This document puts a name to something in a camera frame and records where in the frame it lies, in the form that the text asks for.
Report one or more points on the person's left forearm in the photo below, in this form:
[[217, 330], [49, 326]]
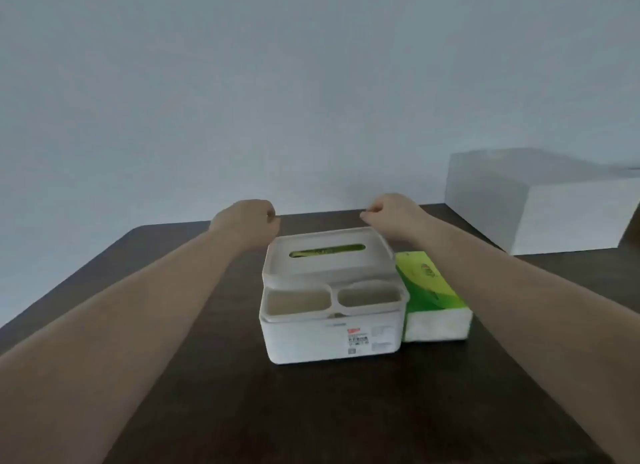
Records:
[[125, 338]]

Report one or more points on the large white box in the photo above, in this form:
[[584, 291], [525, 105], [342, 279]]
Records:
[[550, 209]]

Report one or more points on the person's left hand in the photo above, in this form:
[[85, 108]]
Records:
[[245, 226]]

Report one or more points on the person's right hand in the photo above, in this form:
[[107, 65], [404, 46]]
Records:
[[400, 219]]

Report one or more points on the white tissue box lid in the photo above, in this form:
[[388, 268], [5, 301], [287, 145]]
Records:
[[325, 269]]

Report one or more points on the green tissue pack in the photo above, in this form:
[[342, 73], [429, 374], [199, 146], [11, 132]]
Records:
[[430, 289], [325, 252]]

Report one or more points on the person's left fingers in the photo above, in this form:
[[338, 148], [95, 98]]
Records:
[[271, 219]]

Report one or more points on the person's right fingers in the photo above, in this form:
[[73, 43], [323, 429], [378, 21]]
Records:
[[371, 215]]

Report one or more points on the white plastic tissue box base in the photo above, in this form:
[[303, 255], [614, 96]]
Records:
[[310, 336]]

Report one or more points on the person's right forearm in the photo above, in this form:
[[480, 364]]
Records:
[[530, 328]]

